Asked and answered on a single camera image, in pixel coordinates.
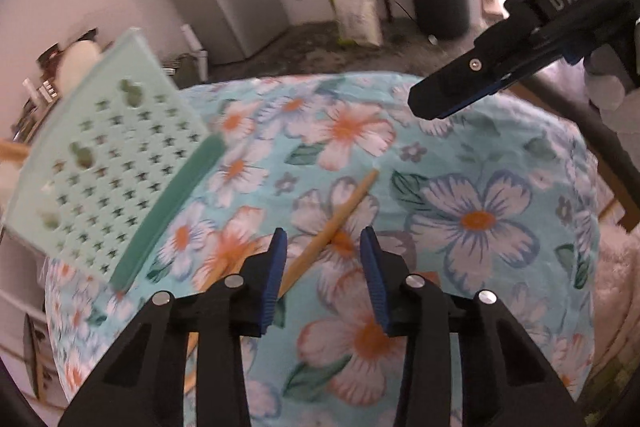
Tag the yellow green rice bag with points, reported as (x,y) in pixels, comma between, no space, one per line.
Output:
(355,7)

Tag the floral blue blanket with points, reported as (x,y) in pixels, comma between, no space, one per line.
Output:
(475,207)

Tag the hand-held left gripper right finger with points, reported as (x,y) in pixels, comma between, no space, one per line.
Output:
(372,267)

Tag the wooden chopstick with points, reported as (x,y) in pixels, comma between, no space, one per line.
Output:
(335,227)

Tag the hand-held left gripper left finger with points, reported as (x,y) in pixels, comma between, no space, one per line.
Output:
(277,257)

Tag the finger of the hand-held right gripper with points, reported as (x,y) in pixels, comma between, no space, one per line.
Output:
(450,89)

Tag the person's right hand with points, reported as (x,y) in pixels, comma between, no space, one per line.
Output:
(607,82)

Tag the mint green utensil basket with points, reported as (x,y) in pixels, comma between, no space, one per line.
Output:
(110,167)

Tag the large white plastic spoon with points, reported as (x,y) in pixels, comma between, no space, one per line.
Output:
(77,64)

